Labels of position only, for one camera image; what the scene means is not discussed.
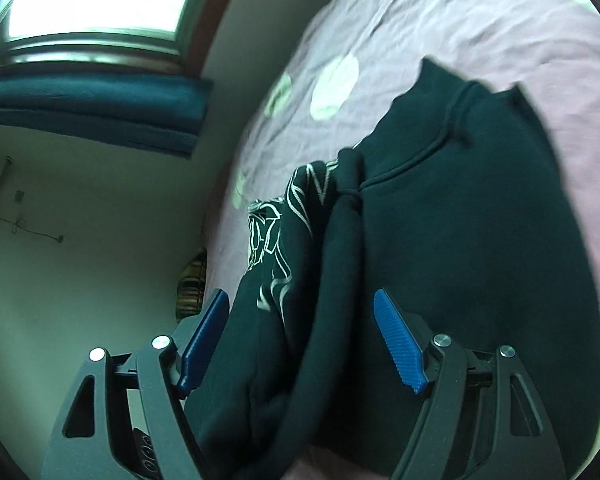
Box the black sweatshirt white line print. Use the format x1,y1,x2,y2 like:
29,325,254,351
242,159,338,347

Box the plain black sweatshirt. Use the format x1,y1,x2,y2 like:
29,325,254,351
184,56,600,480

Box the striped yellow black cloth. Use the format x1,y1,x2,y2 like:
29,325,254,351
174,250,208,322

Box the dark teal curtain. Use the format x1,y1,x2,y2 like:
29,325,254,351
0,72,213,158

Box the pink bedsheet green dots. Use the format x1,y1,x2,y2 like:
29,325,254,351
201,0,600,480

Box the wall cable with socket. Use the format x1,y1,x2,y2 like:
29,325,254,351
0,155,66,246

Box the window with metal frame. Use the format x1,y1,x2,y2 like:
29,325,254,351
0,0,206,72

